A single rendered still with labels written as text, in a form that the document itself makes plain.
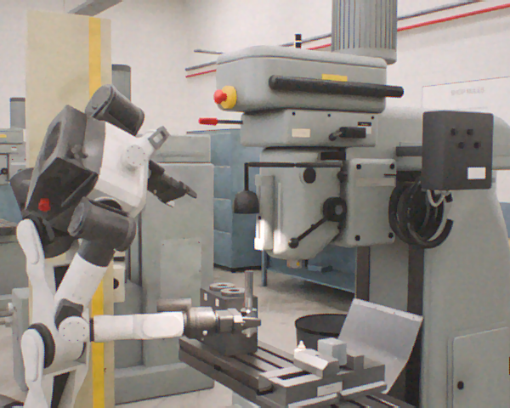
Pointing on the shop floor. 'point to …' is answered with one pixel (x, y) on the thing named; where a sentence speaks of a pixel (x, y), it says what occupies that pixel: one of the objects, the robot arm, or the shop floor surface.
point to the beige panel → (50, 70)
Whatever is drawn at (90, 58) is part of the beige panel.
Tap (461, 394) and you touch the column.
